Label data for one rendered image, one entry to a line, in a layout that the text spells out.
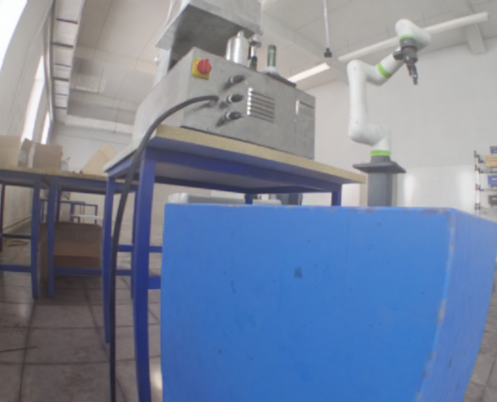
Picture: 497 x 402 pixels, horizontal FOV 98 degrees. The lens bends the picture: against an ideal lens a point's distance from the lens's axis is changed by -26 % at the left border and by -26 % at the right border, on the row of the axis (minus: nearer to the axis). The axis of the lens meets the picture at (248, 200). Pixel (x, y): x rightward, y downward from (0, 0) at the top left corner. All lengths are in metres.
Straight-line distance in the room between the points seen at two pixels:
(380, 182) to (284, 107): 0.91
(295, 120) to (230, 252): 0.67
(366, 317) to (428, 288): 0.06
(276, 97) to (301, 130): 0.14
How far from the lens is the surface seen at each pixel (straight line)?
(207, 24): 1.02
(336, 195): 1.06
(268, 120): 0.88
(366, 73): 1.85
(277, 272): 0.29
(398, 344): 0.22
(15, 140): 2.30
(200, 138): 0.60
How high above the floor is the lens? 0.59
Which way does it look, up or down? 3 degrees up
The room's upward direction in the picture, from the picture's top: 4 degrees clockwise
